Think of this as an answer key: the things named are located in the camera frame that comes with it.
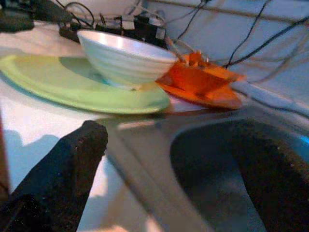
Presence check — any orange plate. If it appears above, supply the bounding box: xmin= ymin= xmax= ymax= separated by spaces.
xmin=155 ymin=79 xmax=243 ymax=109

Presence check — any white ribbed bowl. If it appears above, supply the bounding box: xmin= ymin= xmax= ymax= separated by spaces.
xmin=77 ymin=30 xmax=179 ymax=90

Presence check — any stainless steel kitchen sink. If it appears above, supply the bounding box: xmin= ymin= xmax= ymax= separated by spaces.
xmin=96 ymin=106 xmax=309 ymax=232

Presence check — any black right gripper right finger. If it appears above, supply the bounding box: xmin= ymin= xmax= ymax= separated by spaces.
xmin=226 ymin=120 xmax=309 ymax=232

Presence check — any black power cable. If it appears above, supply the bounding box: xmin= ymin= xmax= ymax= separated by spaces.
xmin=229 ymin=0 xmax=273 ymax=63
xmin=223 ymin=16 xmax=309 ymax=68

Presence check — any large black power adapter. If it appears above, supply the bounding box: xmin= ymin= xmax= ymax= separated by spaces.
xmin=115 ymin=13 xmax=169 ymax=49

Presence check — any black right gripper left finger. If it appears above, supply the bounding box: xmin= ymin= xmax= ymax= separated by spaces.
xmin=0 ymin=120 xmax=109 ymax=232

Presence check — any orange square bowl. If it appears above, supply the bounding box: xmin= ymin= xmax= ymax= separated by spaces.
xmin=156 ymin=52 xmax=246 ymax=95

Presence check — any light green plate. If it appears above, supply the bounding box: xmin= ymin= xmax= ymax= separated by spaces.
xmin=0 ymin=54 xmax=171 ymax=115

